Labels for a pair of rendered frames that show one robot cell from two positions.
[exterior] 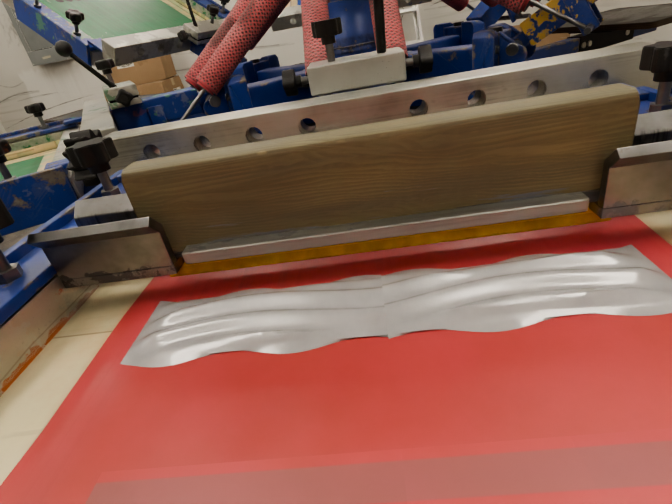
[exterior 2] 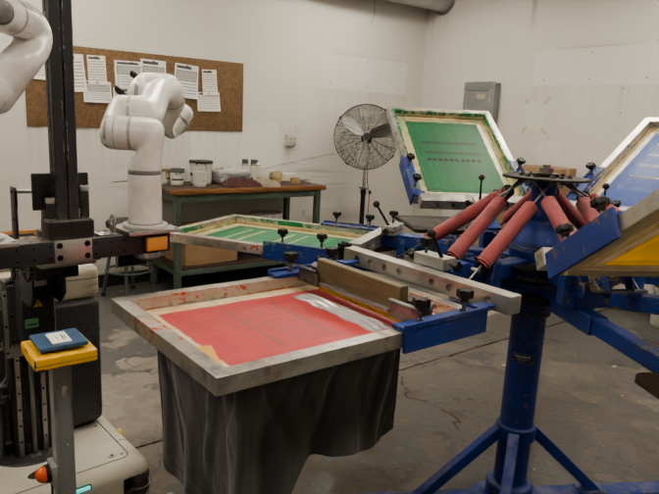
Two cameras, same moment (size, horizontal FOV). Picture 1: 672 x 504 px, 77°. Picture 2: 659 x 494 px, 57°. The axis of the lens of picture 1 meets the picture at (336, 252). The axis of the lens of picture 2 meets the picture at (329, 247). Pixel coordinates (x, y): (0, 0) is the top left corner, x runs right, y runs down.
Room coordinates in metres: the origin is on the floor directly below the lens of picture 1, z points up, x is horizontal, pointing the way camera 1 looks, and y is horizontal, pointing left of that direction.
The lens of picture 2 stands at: (-0.94, -1.13, 1.47)
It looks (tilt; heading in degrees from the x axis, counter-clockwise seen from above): 12 degrees down; 44
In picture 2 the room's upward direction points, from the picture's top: 3 degrees clockwise
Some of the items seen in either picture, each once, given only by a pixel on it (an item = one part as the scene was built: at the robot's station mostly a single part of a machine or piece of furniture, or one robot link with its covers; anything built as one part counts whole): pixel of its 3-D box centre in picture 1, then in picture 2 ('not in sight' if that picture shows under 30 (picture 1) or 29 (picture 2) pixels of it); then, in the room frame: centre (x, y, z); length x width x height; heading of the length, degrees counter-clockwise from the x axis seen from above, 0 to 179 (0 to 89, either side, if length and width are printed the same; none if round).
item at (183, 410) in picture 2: not in sight; (196, 424); (-0.19, 0.03, 0.74); 0.45 x 0.03 x 0.43; 83
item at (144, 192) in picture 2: not in sight; (142, 199); (-0.07, 0.51, 1.21); 0.16 x 0.13 x 0.15; 86
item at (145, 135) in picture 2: not in sight; (140, 145); (-0.07, 0.50, 1.37); 0.13 x 0.10 x 0.16; 139
